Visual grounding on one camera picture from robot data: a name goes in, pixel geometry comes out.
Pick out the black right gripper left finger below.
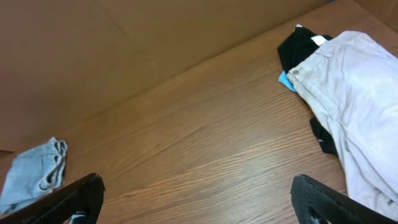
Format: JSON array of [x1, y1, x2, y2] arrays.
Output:
[[1, 173, 105, 224]]

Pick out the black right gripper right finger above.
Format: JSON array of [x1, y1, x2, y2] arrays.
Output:
[[290, 174, 397, 224]]

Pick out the beige trousers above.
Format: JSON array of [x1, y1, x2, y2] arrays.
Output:
[[287, 30, 397, 220]]

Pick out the light blue denim shorts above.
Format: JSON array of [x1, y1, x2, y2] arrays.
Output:
[[1, 138, 68, 215]]

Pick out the black folded garment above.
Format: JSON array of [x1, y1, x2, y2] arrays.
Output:
[[277, 24, 338, 156]]

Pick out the light blue garment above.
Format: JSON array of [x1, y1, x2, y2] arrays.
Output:
[[278, 70, 297, 93]]

